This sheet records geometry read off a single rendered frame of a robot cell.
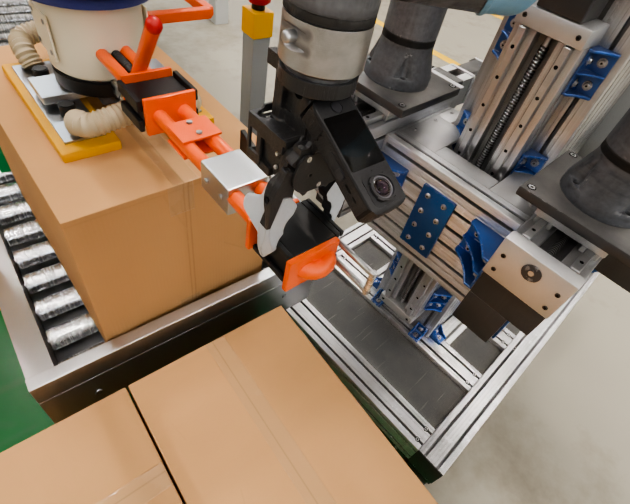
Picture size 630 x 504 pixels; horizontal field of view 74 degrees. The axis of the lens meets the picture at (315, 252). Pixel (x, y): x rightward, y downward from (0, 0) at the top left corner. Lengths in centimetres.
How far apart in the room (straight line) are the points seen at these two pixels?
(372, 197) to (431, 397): 116
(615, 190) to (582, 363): 143
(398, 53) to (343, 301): 90
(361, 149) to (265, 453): 70
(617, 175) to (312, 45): 60
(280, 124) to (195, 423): 69
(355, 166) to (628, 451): 185
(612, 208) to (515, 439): 115
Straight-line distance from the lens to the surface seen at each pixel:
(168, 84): 74
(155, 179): 78
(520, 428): 185
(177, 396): 98
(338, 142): 37
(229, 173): 56
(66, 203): 76
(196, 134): 63
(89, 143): 85
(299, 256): 45
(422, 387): 147
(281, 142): 40
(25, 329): 107
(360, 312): 154
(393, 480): 97
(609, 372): 225
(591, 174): 85
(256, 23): 135
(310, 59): 35
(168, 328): 99
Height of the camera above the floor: 144
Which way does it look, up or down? 47 degrees down
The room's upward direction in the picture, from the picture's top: 14 degrees clockwise
